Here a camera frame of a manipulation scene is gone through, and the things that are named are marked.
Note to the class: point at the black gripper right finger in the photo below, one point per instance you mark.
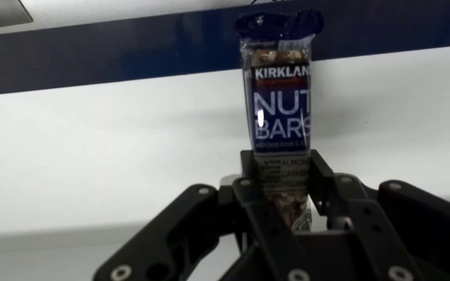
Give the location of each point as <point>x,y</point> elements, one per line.
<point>391,229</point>

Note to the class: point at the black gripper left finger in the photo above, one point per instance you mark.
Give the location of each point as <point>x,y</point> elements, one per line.
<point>266,229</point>

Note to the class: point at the blue nut bar candy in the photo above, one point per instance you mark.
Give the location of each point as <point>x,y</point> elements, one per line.
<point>280,115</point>

